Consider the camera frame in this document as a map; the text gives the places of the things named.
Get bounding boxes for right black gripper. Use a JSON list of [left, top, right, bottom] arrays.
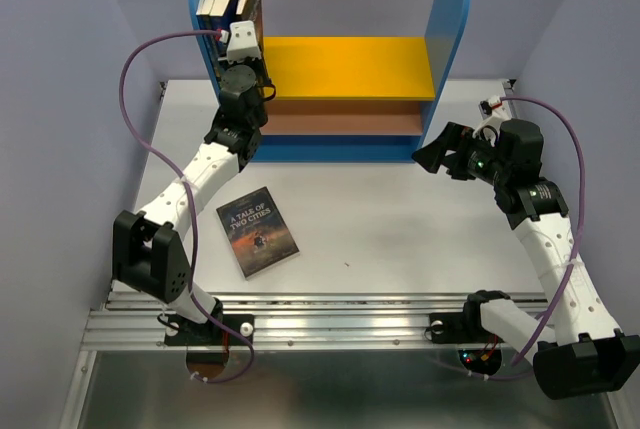
[[409, 121, 510, 187]]

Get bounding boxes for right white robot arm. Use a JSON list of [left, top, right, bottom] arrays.
[[412, 119, 639, 400]]

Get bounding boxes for Animal Farm book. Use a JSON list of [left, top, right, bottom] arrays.
[[196, 0, 210, 30]]

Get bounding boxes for Three Days to See book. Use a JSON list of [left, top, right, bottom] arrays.
[[235, 0, 264, 51]]

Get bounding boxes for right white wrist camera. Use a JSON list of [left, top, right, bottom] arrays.
[[472, 95, 512, 145]]

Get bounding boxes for aluminium mounting rail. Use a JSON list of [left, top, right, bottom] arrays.
[[81, 291, 467, 352]]

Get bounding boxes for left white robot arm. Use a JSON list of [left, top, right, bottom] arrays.
[[112, 58, 275, 343]]

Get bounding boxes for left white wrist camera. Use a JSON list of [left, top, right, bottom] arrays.
[[217, 20, 262, 64]]

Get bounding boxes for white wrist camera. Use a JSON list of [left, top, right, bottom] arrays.
[[472, 95, 512, 145], [217, 20, 262, 64]]

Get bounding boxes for A Tale of Two Cities book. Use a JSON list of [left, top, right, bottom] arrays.
[[216, 187, 299, 279]]

